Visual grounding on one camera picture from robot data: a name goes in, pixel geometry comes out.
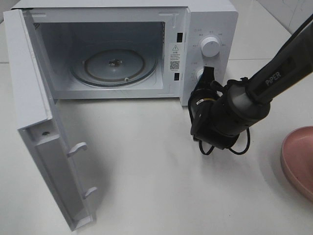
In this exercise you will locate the white microwave oven body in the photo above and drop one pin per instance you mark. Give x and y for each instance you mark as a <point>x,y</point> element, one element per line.
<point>68,29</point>

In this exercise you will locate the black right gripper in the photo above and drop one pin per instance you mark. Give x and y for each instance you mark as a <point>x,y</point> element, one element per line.
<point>200,102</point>

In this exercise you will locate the white microwave door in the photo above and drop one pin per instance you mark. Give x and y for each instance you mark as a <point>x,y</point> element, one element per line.
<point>39,123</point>

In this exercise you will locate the pink round plate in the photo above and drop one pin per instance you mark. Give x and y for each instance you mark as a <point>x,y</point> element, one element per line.
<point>297,160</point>

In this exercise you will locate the upper white microwave knob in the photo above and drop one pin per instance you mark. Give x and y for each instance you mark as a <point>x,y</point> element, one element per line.
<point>210,46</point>

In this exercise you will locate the white warning label sticker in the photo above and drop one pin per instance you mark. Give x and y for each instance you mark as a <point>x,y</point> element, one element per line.
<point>174,57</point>

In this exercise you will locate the glass microwave turntable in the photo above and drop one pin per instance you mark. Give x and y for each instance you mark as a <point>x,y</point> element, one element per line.
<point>113,67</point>

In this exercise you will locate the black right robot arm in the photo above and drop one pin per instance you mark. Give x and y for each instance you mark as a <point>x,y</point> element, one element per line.
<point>221,116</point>

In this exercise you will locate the white microwave knob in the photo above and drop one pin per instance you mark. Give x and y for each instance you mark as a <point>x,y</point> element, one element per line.
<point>210,46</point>
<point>199,74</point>

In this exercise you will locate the lower white microwave knob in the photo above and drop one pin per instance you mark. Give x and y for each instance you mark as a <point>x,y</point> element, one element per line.
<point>199,74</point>

